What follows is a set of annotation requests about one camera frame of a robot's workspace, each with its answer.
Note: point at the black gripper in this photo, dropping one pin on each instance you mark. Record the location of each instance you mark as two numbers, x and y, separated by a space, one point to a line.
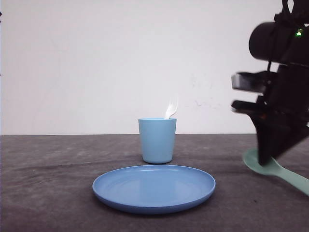
281 114

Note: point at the mint green plastic spoon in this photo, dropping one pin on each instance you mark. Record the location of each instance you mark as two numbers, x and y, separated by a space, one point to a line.
273 168

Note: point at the white plastic fork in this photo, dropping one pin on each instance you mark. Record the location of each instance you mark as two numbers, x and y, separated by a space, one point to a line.
172 108

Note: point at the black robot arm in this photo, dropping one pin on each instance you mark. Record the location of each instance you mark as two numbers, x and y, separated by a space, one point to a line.
285 40

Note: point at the light blue plastic cup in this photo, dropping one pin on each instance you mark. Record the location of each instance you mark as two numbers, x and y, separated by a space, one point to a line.
157 137

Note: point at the blue plastic plate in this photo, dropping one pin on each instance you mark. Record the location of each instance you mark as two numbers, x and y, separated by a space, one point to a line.
154 189

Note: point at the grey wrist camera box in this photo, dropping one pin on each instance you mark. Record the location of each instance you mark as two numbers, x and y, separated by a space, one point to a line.
251 82

